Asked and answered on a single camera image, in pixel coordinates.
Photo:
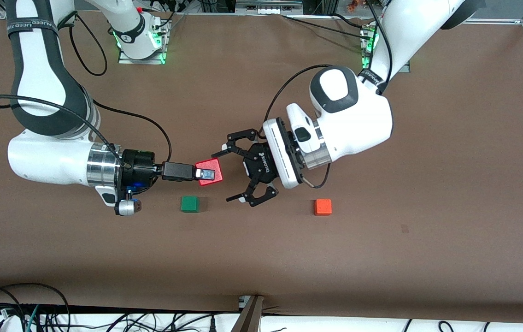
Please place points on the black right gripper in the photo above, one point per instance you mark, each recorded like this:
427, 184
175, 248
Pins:
138, 168

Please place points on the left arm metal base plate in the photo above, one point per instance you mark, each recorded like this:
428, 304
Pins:
365, 50

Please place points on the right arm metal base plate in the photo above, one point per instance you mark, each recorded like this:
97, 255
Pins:
125, 61

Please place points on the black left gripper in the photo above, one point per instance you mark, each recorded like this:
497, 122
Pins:
258, 165

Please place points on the green cube block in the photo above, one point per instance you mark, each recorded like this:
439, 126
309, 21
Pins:
189, 204

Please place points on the small orange figure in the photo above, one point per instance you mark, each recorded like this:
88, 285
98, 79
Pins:
351, 4

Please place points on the red cube block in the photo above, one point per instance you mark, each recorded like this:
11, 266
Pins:
209, 163

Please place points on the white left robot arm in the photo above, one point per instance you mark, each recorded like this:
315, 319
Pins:
362, 124

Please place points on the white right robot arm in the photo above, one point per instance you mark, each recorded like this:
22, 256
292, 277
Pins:
44, 157

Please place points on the aluminium frame rail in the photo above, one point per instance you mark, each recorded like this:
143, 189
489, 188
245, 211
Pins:
496, 20

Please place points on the grey power strip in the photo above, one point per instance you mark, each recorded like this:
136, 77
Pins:
268, 7

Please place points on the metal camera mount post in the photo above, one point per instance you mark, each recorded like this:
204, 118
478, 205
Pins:
249, 316

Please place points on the brown table cover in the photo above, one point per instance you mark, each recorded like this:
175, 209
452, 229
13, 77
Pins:
261, 253

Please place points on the orange cube block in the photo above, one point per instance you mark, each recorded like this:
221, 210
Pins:
322, 207

